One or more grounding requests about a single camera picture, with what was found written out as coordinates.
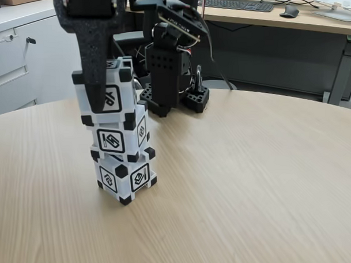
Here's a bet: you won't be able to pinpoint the white cube bar-and-S symbol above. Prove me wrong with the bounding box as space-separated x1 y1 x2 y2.
88 100 151 164

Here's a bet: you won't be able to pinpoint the white cube stacked-squares symbol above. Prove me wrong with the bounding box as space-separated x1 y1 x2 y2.
90 146 158 207

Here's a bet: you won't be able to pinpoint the white cube looped-ribbon symbol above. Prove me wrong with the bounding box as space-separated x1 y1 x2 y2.
71 55 137 133

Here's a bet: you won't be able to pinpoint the dark grey computer mouse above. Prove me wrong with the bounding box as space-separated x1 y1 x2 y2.
279 3 301 18

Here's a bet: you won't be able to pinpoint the white filing cabinet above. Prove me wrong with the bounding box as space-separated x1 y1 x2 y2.
0 2 86 118

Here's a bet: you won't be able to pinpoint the silver laptop stand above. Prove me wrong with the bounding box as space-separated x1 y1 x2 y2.
303 0 351 23

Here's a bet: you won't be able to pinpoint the dark grey keyboard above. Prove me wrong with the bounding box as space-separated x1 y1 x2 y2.
204 0 275 15

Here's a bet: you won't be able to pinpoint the gripper camera circuit board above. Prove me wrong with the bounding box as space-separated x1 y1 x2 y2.
130 0 209 49

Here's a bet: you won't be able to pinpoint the tangled cables under desk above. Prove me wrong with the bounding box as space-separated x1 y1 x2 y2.
133 47 148 70

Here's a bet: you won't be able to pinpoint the brown cardboard box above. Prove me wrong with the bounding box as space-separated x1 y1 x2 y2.
3 0 54 6

